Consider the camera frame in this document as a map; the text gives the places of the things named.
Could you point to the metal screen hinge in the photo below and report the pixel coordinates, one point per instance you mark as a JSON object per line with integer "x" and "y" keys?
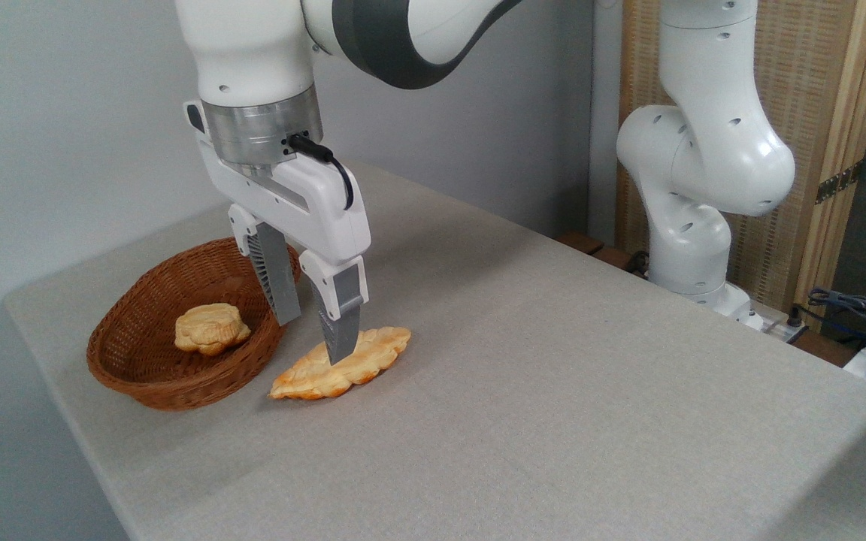
{"x": 839, "y": 182}

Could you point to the small round pale bread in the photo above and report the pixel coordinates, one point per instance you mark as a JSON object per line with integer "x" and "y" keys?
{"x": 207, "y": 327}

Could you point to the brown wicker oval basket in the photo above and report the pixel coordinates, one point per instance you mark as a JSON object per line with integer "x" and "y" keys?
{"x": 132, "y": 376}

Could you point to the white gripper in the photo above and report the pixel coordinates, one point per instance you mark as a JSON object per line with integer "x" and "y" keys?
{"x": 305, "y": 203}

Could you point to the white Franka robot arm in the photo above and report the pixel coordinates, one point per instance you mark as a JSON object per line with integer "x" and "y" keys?
{"x": 704, "y": 150}

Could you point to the grey fabric table cover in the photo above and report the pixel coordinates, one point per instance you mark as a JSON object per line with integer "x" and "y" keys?
{"x": 553, "y": 413}

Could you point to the golden pastry bread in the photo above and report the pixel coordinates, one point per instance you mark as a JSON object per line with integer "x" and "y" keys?
{"x": 305, "y": 379}

